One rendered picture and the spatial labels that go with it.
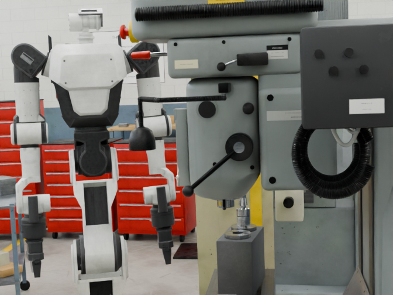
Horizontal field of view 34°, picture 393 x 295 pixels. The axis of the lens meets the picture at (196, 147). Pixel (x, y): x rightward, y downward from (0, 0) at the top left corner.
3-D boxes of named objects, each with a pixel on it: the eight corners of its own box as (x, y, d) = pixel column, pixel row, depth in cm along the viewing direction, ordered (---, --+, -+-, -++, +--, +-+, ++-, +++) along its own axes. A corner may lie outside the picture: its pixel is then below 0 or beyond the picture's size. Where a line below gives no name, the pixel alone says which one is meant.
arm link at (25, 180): (16, 213, 239) (14, 177, 239) (41, 211, 241) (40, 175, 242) (17, 214, 233) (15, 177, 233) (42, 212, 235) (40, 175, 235)
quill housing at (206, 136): (186, 203, 167) (181, 78, 163) (197, 189, 187) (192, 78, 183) (261, 202, 164) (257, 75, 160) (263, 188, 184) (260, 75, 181)
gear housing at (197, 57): (166, 79, 162) (165, 38, 161) (182, 78, 186) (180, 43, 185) (302, 74, 157) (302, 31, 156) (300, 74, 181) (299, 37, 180)
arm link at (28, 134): (18, 177, 240) (16, 124, 241) (46, 175, 243) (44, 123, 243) (17, 177, 230) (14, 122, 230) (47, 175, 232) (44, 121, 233)
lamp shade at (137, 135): (126, 148, 177) (125, 126, 177) (151, 147, 180) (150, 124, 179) (133, 151, 171) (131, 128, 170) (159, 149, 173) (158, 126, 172)
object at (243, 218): (247, 227, 223) (246, 212, 222) (234, 226, 225) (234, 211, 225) (252, 225, 227) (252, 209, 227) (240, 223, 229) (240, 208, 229)
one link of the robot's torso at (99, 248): (76, 276, 240) (69, 154, 250) (123, 271, 243) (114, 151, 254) (75, 274, 225) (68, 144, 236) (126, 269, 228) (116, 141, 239)
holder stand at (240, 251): (217, 295, 215) (215, 236, 213) (232, 275, 236) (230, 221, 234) (253, 297, 211) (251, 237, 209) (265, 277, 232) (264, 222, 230)
